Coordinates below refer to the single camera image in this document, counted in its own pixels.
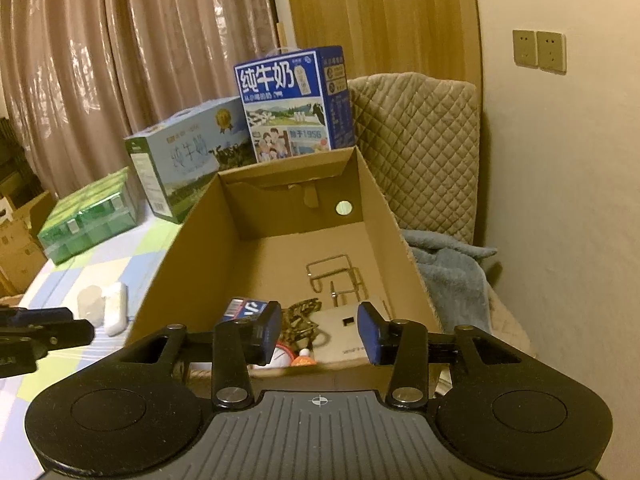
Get wooden door panel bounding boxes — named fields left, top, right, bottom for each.
left=288, top=0, right=482, bottom=86

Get white oblong plastic case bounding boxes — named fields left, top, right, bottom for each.
left=103, top=282, right=128, bottom=337

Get translucent plastic cup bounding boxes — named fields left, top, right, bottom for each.
left=76, top=285, right=105, bottom=327

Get black stacked shelf rack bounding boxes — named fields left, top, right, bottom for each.
left=0, top=118, right=43, bottom=208

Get green shrink-wrapped carton pack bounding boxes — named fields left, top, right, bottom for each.
left=38, top=167, right=139, bottom=264

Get metal wire rack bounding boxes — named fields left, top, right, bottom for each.
left=305, top=254, right=368, bottom=307

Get checkered pastel tablecloth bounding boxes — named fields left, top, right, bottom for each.
left=0, top=216, right=181, bottom=479

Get blue dental floss pick box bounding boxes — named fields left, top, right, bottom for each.
left=220, top=298, right=268, bottom=323

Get green white milk carton box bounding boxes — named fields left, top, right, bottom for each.
left=125, top=96, right=256, bottom=223

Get grey blue blanket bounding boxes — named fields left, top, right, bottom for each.
left=401, top=230, right=497, bottom=333

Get open brown cardboard box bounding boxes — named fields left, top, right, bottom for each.
left=124, top=145, right=444, bottom=401

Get cardboard boxes on floor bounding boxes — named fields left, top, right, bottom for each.
left=1, top=192, right=56, bottom=297

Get brown curtain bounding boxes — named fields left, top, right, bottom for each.
left=1, top=0, right=278, bottom=196

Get blue white milk box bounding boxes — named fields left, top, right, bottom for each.
left=234, top=46, right=356, bottom=162

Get wall socket pair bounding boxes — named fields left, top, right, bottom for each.
left=512, top=29, right=567, bottom=75

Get beige quilted chair cover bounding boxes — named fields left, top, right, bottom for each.
left=348, top=73, right=536, bottom=356

